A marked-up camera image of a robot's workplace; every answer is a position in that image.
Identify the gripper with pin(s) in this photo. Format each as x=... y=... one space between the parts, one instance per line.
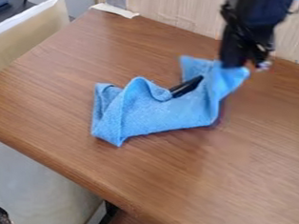
x=250 y=34

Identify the blue cloth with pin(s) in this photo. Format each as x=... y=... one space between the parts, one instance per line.
x=156 y=111

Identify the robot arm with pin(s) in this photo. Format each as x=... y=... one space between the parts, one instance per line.
x=264 y=9

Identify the light wooden board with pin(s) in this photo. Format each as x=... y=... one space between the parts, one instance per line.
x=175 y=9

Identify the white paper piece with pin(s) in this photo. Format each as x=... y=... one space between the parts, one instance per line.
x=115 y=10

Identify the black table leg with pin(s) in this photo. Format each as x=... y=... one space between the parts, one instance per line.
x=106 y=216

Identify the cardboard box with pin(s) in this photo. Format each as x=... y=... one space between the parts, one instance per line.
x=20 y=36

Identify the black desk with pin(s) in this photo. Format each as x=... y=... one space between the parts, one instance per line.
x=7 y=8

